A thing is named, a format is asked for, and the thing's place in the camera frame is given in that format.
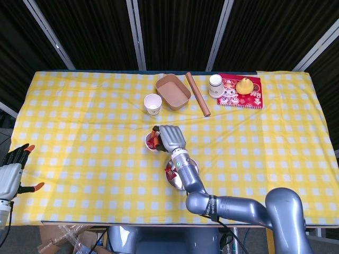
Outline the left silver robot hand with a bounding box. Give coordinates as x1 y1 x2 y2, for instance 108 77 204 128
0 143 45 201

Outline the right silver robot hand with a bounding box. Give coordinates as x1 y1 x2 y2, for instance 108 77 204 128
151 124 188 153

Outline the round steel plate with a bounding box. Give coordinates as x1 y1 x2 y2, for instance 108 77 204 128
164 158 200 191

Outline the upturned white paper cup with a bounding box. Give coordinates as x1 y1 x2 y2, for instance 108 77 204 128
208 74 225 99

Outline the brown paper food box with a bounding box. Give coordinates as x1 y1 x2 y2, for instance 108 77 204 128
155 74 192 111

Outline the wooden rolling pin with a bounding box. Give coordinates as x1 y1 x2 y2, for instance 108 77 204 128
185 72 211 116

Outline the brown cardboard box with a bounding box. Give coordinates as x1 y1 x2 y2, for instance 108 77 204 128
37 224 108 254

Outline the yellow checkered tablecloth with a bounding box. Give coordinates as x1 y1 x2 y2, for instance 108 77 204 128
5 70 339 225

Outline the red cartoon spiral notebook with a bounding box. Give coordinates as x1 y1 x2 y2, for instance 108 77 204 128
217 73 264 110

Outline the yellow pear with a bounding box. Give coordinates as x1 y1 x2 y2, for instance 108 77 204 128
235 76 252 95

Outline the clear plastic wrap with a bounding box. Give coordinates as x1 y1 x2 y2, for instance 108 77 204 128
55 224 93 254

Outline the grey robot torso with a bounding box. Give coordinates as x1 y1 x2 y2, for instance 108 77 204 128
107 226 220 254

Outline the aluminium partition post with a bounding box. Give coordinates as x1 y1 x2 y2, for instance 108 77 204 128
205 0 235 71
126 0 147 71
292 23 339 72
0 101 19 119
22 0 77 70

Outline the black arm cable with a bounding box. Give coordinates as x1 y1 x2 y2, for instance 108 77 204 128
201 211 248 254

